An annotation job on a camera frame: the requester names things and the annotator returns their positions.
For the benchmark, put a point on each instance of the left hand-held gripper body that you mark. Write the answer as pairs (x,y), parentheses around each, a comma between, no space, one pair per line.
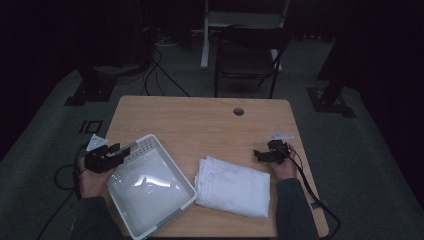
(98,161)

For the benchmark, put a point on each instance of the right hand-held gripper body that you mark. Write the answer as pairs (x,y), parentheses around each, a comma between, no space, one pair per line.
(278,151)

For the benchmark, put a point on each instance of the white towel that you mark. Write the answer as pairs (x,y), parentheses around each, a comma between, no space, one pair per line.
(233,186)

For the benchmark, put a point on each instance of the white plastic basket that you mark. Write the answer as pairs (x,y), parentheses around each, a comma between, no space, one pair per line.
(150,186)

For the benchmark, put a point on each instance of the person's right hand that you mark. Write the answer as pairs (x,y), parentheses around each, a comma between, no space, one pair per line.
(285,170)

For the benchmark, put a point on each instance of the person's left hand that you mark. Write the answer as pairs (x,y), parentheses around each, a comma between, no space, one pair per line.
(93,181)

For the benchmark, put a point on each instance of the black stand with base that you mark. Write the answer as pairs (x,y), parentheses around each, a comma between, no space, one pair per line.
(93,86)
(330,96)

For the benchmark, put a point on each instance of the black folding chair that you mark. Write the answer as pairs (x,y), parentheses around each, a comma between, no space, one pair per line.
(248,60)

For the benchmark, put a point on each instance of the white desk frame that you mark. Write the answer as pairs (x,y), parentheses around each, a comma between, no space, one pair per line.
(208,23)

